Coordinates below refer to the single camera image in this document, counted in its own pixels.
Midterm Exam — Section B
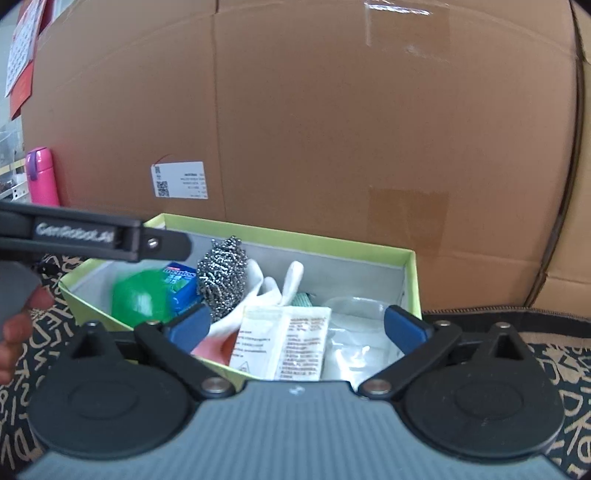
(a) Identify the white shipping label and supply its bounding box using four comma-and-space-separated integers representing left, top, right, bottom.
150, 161, 209, 200

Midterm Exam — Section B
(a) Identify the large brown cardboard box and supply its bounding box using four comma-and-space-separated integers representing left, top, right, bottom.
22, 0, 579, 311

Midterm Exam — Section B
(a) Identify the red wall calendar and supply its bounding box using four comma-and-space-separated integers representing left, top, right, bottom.
4, 0, 59, 117

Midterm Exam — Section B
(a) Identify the green tape roll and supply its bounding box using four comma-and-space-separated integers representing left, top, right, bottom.
112, 270, 175, 325

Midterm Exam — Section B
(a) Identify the person's left hand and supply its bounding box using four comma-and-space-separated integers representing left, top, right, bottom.
0, 287, 55, 385

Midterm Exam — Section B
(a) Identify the lime green cardboard box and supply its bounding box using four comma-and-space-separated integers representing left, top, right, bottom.
57, 213, 424, 385

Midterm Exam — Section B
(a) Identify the pink thermos bottle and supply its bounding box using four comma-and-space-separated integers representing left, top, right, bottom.
25, 147, 61, 208

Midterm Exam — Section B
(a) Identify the steel wool scourer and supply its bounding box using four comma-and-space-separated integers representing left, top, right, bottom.
196, 236, 250, 320

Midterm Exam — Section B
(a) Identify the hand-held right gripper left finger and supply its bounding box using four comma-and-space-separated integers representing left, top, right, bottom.
60, 304, 236, 401

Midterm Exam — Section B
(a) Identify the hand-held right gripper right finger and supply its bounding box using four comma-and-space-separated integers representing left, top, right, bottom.
359, 305, 540, 401

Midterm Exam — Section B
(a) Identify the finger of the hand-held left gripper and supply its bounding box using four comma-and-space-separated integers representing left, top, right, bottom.
0, 200, 193, 265

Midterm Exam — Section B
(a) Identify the white printed sachet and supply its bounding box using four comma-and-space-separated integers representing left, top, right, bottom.
229, 305, 332, 382

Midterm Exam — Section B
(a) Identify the clear plastic bag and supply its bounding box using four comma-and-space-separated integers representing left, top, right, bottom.
322, 318, 403, 385

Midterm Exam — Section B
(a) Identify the blue chewing gum box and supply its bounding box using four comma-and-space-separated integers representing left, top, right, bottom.
161, 261, 202, 317

